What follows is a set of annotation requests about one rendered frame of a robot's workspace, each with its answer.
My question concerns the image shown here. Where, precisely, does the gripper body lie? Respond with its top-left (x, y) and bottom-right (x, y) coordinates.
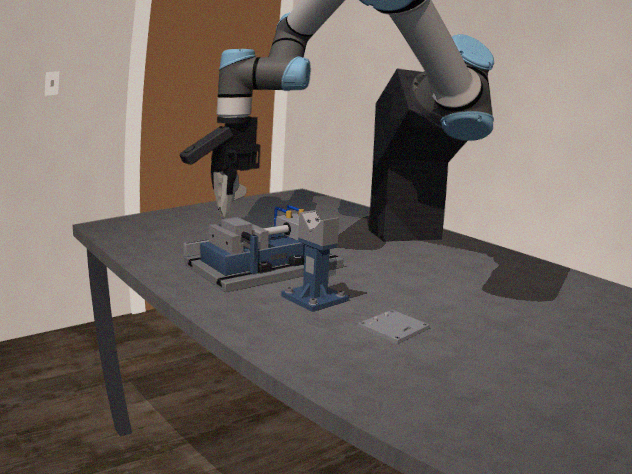
top-left (212, 116), bottom-right (260, 173)

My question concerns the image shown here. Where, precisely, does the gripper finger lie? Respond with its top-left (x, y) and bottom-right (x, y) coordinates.
top-left (211, 158), bottom-right (225, 218)
top-left (220, 156), bottom-right (247, 219)

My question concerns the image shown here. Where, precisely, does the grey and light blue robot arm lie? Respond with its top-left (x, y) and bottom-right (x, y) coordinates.
top-left (180, 0), bottom-right (494, 165)

